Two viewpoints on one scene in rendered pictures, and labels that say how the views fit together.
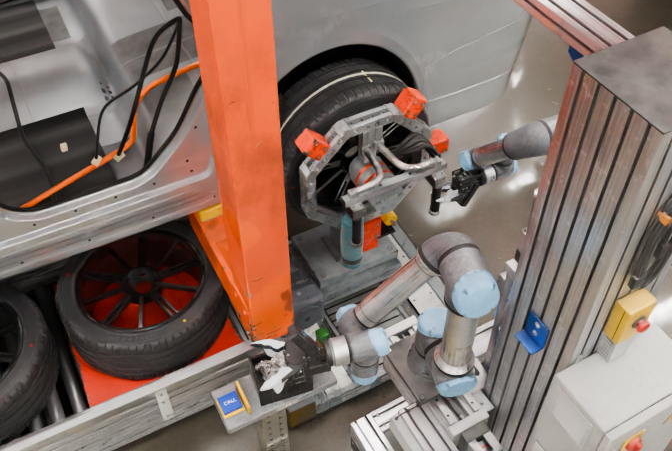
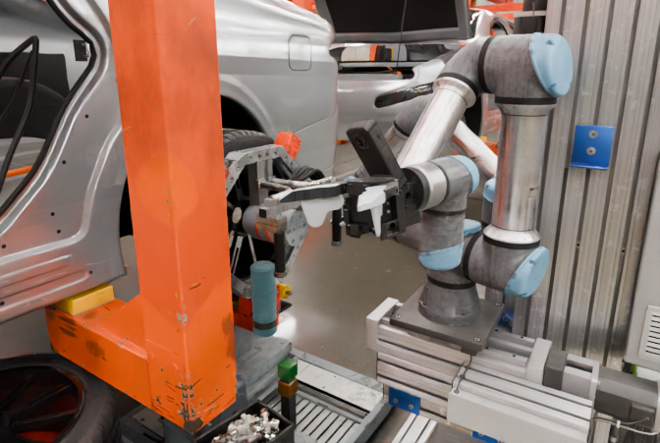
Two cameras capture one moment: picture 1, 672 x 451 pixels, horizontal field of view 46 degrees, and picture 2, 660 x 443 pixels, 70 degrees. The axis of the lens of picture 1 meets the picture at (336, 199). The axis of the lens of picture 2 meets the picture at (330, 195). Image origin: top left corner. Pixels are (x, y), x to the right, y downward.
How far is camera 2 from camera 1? 1.74 m
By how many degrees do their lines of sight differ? 40
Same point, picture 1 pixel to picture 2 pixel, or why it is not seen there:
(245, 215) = (178, 148)
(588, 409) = not seen: outside the picture
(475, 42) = (310, 127)
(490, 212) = (341, 316)
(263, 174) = (198, 80)
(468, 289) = (551, 38)
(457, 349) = (530, 191)
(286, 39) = not seen: hidden behind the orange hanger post
